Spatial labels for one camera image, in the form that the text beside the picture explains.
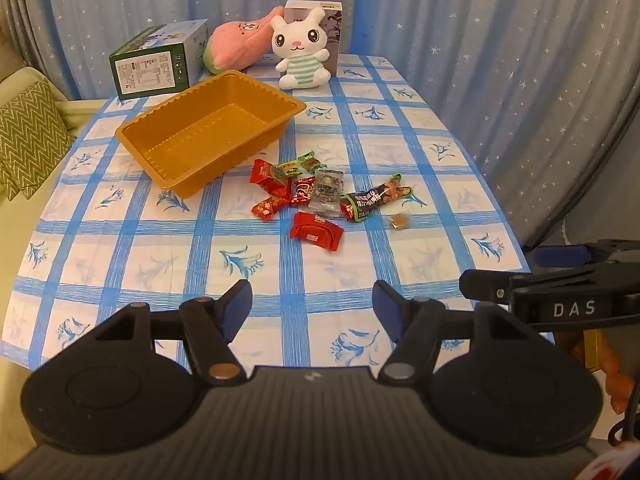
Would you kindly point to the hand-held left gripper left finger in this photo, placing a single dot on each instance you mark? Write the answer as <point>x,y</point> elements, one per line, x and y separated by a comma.
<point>236,310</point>

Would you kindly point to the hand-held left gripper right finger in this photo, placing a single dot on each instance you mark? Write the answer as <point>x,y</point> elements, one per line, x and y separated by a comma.
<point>387,310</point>

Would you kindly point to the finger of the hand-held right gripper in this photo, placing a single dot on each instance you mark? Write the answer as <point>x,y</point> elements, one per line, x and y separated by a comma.
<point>560,255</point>
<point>487,285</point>

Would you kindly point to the square red snack packet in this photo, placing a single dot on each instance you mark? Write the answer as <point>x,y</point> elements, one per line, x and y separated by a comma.
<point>317,230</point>

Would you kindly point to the small red twisted candy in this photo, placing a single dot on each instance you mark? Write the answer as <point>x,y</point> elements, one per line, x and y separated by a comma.
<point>267,207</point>

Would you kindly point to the long black snack packet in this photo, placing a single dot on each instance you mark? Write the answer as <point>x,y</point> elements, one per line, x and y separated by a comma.
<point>367,202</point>

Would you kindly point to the dark red candy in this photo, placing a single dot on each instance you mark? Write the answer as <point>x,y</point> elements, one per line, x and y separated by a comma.
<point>302,191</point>

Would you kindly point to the clear grey snack packet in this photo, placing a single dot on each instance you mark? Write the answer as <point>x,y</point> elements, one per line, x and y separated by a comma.
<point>327,187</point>

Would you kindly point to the green candy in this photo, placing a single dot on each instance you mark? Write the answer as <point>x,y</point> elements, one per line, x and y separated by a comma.
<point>300,164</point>

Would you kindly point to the golden plastic tray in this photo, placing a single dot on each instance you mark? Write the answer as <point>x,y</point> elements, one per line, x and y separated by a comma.
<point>210,130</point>

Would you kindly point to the person's right hand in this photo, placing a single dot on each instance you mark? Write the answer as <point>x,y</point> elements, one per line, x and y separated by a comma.
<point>617,380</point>

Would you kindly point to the small brown candy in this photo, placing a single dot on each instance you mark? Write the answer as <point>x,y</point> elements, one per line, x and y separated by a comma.
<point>399,221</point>

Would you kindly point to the blue checked tablecloth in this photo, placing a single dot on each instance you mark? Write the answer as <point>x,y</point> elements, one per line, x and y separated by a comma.
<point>150,240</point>

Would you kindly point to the red printed snack packet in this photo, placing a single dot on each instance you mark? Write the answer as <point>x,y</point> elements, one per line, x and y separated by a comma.
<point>267,175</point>

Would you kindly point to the blue starred curtain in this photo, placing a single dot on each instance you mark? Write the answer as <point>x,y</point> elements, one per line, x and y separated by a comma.
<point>500,60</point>

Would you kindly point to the light green sofa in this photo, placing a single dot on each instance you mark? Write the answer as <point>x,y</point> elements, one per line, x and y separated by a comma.
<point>75,115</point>

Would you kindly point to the green printed cardboard box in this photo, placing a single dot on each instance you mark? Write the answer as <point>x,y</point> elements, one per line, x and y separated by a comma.
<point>160,60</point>

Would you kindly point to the pink plush toy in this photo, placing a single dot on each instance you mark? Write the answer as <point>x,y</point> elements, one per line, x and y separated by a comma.
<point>237,42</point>

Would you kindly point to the white bunny plush toy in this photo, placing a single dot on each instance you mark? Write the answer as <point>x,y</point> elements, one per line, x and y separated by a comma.
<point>300,50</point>

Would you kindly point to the green zigzag cushion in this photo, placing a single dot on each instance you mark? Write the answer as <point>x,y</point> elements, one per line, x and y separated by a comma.
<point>27,130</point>

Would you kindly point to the brown and white carton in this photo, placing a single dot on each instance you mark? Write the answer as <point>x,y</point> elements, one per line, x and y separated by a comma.
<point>336,35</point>

